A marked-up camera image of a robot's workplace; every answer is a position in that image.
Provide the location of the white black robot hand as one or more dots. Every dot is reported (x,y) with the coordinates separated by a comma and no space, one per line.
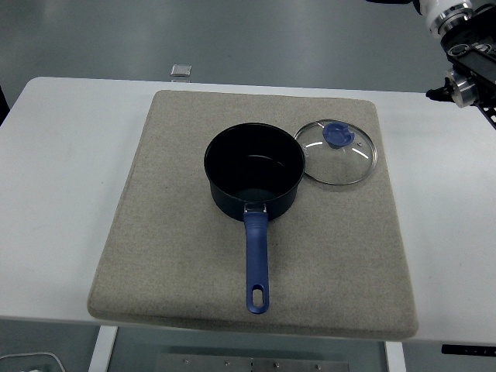
(428,9)

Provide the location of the glass pot lid blue knob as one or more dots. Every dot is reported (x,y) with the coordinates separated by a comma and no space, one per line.
(341,159)

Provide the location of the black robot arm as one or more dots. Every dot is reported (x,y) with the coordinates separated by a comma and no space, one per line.
(470,66)

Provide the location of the small silver floor plate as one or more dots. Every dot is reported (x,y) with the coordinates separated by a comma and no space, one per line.
(181,70)

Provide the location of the beige fabric mat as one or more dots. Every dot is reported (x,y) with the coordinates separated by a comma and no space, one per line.
(174,232)

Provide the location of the black bar under table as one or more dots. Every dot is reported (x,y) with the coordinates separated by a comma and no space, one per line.
(469,349)

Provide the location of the white table leg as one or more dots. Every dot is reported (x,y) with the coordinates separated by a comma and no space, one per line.
(102,348)
(395,358)

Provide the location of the grey metal plate with screws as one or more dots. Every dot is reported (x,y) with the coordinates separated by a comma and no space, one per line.
(252,364)

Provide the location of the white rounded object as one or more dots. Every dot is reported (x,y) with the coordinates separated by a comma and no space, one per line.
(31,362)

